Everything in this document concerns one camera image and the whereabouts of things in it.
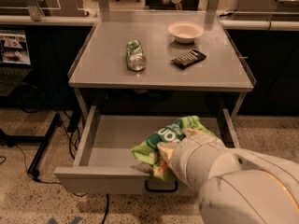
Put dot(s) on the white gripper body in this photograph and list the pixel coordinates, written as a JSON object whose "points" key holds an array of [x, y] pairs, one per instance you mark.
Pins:
{"points": [[186, 158]]}

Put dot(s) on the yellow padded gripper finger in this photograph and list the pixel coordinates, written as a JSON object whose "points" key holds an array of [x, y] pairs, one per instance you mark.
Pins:
{"points": [[190, 132], [167, 151]]}

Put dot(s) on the green rice chip bag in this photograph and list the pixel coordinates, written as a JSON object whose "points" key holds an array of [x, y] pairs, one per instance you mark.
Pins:
{"points": [[148, 152]]}

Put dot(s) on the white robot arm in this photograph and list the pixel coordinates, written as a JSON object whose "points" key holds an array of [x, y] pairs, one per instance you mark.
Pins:
{"points": [[235, 185]]}

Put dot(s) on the grey open drawer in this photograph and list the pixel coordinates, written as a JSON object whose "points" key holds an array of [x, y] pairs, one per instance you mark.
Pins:
{"points": [[104, 162]]}

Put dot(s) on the green soda can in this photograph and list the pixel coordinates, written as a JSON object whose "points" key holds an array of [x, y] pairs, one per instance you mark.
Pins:
{"points": [[135, 57]]}

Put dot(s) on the white paper bowl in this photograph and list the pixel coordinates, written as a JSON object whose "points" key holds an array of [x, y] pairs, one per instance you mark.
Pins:
{"points": [[185, 32]]}

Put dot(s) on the grey metal table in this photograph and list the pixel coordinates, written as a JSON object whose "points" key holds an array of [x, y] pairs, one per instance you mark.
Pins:
{"points": [[101, 62]]}

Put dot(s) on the black laptop stand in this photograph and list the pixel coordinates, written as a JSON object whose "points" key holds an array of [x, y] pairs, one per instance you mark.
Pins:
{"points": [[42, 141]]}

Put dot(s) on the laptop computer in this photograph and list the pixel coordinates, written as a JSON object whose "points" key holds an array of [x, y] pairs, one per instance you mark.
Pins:
{"points": [[15, 62]]}

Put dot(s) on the black drawer handle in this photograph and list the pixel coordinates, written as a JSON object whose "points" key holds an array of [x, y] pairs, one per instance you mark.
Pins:
{"points": [[172, 189]]}

